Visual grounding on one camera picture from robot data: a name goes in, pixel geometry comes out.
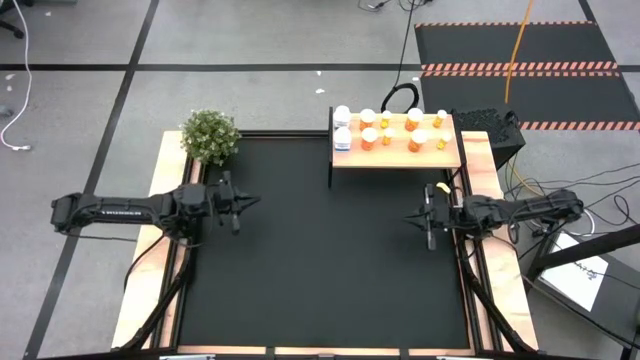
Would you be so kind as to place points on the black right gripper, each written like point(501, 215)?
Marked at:
point(440, 212)

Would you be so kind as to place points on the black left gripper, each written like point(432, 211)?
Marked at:
point(222, 202)

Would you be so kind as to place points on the small amber pill bottle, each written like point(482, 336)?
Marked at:
point(388, 136)
point(439, 118)
point(386, 119)
point(443, 140)

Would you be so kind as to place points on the white melatonin bottle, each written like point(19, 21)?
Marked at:
point(342, 116)
point(343, 139)

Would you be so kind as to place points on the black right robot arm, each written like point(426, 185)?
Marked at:
point(525, 210)

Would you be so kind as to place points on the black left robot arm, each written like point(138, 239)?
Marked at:
point(125, 210)

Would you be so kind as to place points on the yellow tag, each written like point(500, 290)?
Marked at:
point(442, 187)

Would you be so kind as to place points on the green potted plant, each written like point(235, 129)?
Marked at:
point(210, 137)

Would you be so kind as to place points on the wooden table border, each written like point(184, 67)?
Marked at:
point(505, 280)

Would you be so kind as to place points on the black perforated computer case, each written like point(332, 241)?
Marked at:
point(487, 132)

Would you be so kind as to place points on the black mat, orange striped edge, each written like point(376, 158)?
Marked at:
point(525, 100)
point(500, 45)

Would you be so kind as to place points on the white paper sheet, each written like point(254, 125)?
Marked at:
point(575, 272)

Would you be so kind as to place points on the black side stand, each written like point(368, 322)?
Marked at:
point(620, 280)

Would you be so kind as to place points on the black office chair base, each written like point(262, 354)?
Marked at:
point(10, 20)

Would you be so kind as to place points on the wooden shelf, black frame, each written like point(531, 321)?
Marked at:
point(400, 159)

